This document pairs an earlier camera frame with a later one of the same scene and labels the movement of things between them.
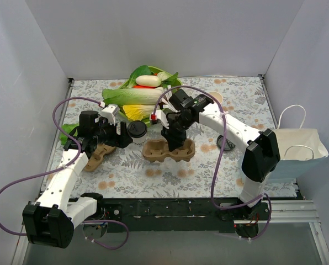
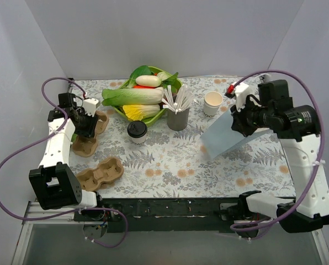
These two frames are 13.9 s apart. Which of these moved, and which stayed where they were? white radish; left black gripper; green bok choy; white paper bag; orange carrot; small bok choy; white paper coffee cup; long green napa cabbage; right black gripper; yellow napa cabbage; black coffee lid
Moved: white paper bag; left black gripper; right black gripper
Stayed: orange carrot; long green napa cabbage; green bok choy; yellow napa cabbage; white paper coffee cup; small bok choy; black coffee lid; white radish
